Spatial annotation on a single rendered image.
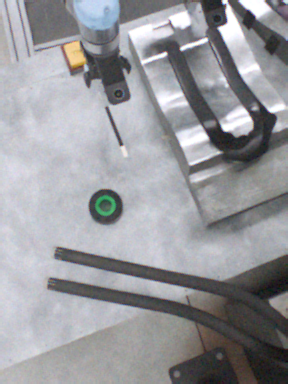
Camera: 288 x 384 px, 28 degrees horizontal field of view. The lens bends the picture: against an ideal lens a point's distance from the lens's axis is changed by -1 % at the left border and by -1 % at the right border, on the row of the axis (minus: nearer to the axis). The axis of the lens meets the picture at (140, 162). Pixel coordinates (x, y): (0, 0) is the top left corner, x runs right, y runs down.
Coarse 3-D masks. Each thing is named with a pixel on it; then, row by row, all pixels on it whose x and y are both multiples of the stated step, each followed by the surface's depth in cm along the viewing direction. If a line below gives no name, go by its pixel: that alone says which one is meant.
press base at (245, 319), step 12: (276, 288) 187; (228, 312) 200; (240, 312) 178; (252, 312) 160; (240, 324) 186; (252, 324) 166; (264, 324) 150; (264, 336) 156; (276, 336) 141; (252, 360) 189; (264, 360) 169; (252, 372) 198; (264, 372) 176; (276, 372) 158
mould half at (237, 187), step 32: (224, 0) 144; (128, 32) 141; (192, 32) 141; (224, 32) 142; (160, 64) 139; (192, 64) 140; (256, 64) 140; (160, 96) 138; (224, 96) 136; (256, 96) 134; (192, 128) 131; (224, 128) 130; (192, 160) 129; (256, 160) 136; (192, 192) 137; (224, 192) 134; (256, 192) 134
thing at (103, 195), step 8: (96, 192) 137; (104, 192) 137; (112, 192) 137; (96, 200) 136; (104, 200) 137; (112, 200) 136; (120, 200) 136; (88, 208) 136; (96, 208) 136; (112, 208) 136; (120, 208) 136; (96, 216) 135; (104, 216) 135; (112, 216) 135; (120, 216) 137; (104, 224) 137
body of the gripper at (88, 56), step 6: (84, 48) 112; (84, 54) 118; (90, 54) 112; (96, 54) 112; (102, 54) 111; (108, 54) 112; (90, 60) 118; (120, 60) 119; (90, 66) 118; (96, 66) 117; (90, 72) 119; (96, 72) 119; (96, 78) 122
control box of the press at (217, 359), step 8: (208, 352) 206; (216, 352) 206; (224, 352) 206; (192, 360) 205; (200, 360) 205; (208, 360) 205; (216, 360) 205; (224, 360) 205; (176, 368) 204; (184, 368) 204; (192, 368) 204; (200, 368) 204; (208, 368) 204; (216, 368) 204; (224, 368) 204; (232, 368) 204; (176, 376) 203; (184, 376) 204; (192, 376) 204; (200, 376) 204; (208, 376) 203; (216, 376) 204; (224, 376) 204; (232, 376) 204
